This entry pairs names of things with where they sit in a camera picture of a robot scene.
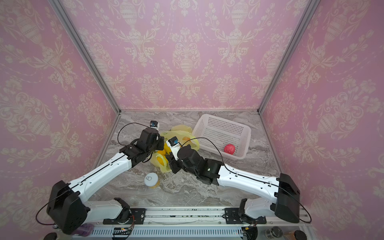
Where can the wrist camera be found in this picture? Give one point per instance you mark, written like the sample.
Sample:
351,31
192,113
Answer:
154,125
174,145

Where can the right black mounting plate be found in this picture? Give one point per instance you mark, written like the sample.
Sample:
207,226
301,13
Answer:
238,216

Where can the black mounting plate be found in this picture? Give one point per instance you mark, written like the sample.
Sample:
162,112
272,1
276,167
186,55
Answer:
137,216
238,216

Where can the metal can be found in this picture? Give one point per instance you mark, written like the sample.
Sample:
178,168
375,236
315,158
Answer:
273,233

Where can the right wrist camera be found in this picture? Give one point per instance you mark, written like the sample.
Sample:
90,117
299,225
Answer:
174,145

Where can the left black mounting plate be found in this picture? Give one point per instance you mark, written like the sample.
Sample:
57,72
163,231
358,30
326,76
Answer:
137,216

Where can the small circuit board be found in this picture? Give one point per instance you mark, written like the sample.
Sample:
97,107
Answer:
121,233

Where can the purple drink bottle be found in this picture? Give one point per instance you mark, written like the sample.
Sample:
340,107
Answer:
84,230

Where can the red lychee fruit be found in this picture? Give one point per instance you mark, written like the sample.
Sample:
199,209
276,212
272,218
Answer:
230,149

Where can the black round object right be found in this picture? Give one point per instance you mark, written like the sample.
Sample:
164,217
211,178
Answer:
300,235

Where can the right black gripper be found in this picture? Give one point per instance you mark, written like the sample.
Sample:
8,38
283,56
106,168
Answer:
173,162

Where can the black round object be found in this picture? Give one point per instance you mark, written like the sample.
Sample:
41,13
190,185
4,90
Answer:
300,235
51,236

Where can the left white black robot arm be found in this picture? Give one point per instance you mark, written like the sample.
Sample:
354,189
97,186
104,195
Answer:
69,205

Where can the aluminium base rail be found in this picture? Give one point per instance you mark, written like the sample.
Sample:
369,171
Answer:
195,223

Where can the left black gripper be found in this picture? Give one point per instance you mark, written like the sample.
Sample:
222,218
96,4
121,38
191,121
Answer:
161,140

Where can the white plastic basket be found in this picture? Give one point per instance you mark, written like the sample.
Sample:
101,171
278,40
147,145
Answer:
214,133

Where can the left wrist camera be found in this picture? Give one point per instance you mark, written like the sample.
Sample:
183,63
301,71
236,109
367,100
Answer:
154,125

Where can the black round object left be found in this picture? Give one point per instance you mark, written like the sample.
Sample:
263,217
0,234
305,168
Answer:
51,236

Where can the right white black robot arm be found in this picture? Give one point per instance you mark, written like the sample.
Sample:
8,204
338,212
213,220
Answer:
281,193

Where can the yellow banana fruit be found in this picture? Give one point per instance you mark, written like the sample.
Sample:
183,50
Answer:
161,161

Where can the yellow-green plastic bag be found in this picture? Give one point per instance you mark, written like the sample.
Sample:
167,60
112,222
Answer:
184,135

